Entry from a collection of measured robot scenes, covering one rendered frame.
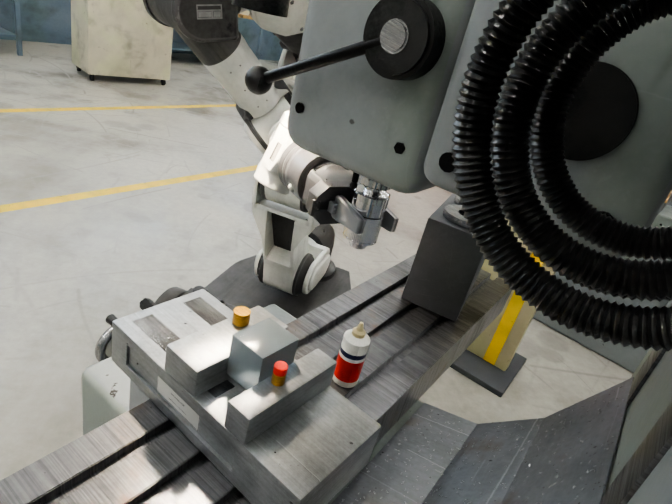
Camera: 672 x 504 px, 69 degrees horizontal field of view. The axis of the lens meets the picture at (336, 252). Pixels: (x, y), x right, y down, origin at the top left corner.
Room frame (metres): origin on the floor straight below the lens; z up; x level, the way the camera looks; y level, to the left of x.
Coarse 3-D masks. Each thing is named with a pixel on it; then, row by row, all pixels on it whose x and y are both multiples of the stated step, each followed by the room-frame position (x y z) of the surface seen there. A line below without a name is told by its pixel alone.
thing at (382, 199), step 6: (360, 186) 0.60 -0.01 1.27; (354, 192) 0.59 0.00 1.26; (360, 192) 0.58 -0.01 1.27; (366, 192) 0.59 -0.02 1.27; (384, 192) 0.60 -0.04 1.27; (360, 198) 0.58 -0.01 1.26; (366, 198) 0.57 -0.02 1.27; (372, 198) 0.57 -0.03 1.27; (378, 198) 0.58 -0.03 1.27; (384, 198) 0.58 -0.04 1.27; (372, 204) 0.57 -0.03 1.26; (378, 204) 0.58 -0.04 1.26; (384, 204) 0.58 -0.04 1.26
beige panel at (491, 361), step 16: (496, 272) 2.15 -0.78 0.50; (512, 304) 2.08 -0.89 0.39; (528, 304) 2.05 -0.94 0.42; (496, 320) 2.10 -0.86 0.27; (512, 320) 2.07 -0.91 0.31; (528, 320) 2.04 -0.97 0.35; (480, 336) 2.12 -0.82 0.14; (496, 336) 2.08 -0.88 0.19; (512, 336) 2.05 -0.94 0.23; (464, 352) 2.11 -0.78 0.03; (480, 352) 2.11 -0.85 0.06; (496, 352) 2.07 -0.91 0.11; (512, 352) 2.04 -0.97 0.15; (464, 368) 1.98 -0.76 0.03; (480, 368) 2.01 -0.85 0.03; (496, 368) 2.05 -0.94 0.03; (512, 368) 2.08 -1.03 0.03; (480, 384) 1.92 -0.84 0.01; (496, 384) 1.92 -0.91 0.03
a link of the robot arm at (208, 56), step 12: (156, 0) 0.89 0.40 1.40; (168, 0) 0.85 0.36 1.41; (156, 12) 0.90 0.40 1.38; (168, 12) 0.85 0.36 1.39; (168, 24) 0.89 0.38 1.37; (180, 36) 0.91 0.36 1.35; (240, 36) 0.95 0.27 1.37; (192, 48) 0.90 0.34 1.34; (204, 48) 0.89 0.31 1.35; (216, 48) 0.90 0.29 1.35; (228, 48) 0.91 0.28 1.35; (204, 60) 0.91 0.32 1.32; (216, 60) 0.91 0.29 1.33
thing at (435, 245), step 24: (432, 216) 0.88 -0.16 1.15; (456, 216) 0.88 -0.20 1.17; (432, 240) 0.87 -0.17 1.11; (456, 240) 0.85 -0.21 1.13; (432, 264) 0.86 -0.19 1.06; (456, 264) 0.85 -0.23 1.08; (480, 264) 0.88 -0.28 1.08; (408, 288) 0.87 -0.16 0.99; (432, 288) 0.86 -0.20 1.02; (456, 288) 0.84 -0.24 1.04; (456, 312) 0.84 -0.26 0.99
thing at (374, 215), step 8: (352, 200) 0.59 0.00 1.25; (360, 208) 0.58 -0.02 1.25; (368, 208) 0.57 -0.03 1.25; (376, 208) 0.58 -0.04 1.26; (384, 208) 0.59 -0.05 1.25; (368, 216) 0.57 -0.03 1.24; (376, 216) 0.58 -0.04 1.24; (368, 224) 0.57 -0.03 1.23; (376, 224) 0.58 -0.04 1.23; (344, 232) 0.59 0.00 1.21; (352, 232) 0.58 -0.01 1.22; (368, 232) 0.58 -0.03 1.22; (376, 232) 0.58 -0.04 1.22; (352, 240) 0.58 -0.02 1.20; (360, 240) 0.57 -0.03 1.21; (368, 240) 0.58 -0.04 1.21; (376, 240) 0.59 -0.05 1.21
